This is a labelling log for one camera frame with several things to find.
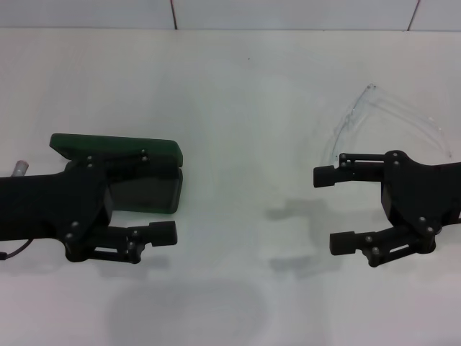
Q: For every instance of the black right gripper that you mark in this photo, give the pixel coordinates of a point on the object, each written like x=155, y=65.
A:
x=425, y=194

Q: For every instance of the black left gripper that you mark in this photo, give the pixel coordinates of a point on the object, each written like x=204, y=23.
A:
x=54, y=209

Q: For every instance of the green glasses case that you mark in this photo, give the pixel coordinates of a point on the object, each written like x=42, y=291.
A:
x=108, y=142

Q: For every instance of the clear white glasses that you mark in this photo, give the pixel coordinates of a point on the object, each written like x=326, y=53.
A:
x=354, y=108

